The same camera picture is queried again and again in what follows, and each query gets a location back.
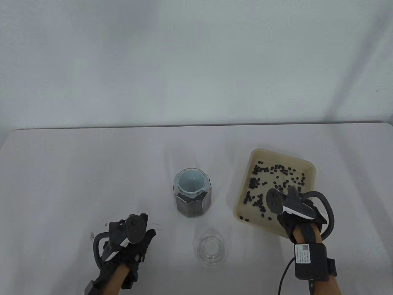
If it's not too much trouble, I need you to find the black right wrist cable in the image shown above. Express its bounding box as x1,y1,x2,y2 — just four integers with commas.
278,258,297,295

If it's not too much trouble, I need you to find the person's right forearm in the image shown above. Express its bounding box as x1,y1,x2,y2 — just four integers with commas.
292,226,343,295

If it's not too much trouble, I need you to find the black left hand controller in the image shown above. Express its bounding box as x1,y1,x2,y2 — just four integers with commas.
94,214,148,268

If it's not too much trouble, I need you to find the light blue funnel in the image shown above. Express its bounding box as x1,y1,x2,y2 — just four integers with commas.
176,169,205,195

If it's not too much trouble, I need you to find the person's right hand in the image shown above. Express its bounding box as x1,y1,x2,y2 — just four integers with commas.
276,200,327,240

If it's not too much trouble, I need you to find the group of dark coffee beans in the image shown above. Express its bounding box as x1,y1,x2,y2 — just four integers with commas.
176,192,212,217
244,161,306,221

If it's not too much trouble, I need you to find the beige baking tray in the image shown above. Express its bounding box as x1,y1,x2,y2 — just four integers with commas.
233,149,316,238

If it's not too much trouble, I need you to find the person's left forearm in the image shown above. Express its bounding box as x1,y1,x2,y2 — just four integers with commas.
92,264,129,295

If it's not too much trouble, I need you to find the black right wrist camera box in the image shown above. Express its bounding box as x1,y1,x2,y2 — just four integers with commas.
294,243,337,281

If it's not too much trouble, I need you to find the clear glass jar lid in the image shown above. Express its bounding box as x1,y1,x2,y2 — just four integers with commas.
193,229,228,267

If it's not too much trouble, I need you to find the clear glass jar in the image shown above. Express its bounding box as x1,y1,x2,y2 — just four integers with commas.
173,168,212,218

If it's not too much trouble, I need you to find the black hand controller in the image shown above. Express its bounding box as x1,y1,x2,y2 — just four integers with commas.
266,186,335,238
94,214,148,268

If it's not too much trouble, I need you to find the person's left hand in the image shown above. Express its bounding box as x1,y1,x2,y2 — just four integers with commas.
98,215,156,289

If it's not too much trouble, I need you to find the black right hand controller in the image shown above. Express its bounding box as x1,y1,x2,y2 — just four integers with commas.
266,186,335,238

